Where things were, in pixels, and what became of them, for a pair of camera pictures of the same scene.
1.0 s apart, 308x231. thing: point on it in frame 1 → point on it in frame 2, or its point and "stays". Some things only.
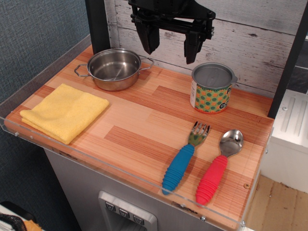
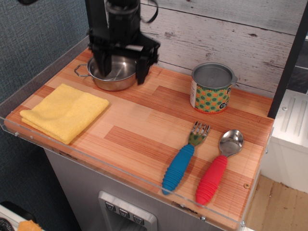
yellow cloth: x=62 y=114 stays
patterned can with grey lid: x=211 y=87 stays
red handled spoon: x=231 y=141 stays
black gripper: x=180 y=16 → x=123 y=31
